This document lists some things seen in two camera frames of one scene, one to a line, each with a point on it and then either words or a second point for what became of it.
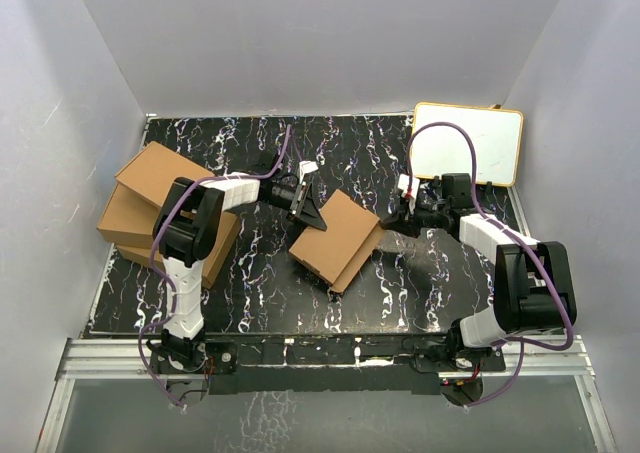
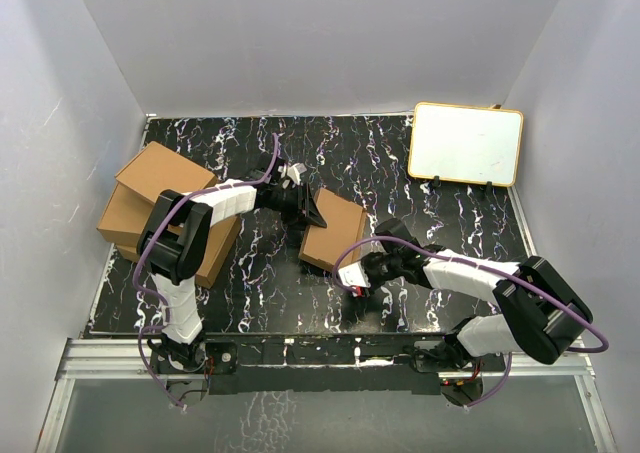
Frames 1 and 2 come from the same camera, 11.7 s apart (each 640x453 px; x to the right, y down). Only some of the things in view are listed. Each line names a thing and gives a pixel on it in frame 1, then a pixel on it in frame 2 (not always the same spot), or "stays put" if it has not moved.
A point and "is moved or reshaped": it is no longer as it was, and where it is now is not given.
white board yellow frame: x=496 y=135 stays put
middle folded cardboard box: x=128 y=219 stays put
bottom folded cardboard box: x=212 y=263 stays put
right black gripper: x=401 y=221 -> x=366 y=260
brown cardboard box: x=339 y=252 is moved or reshaped
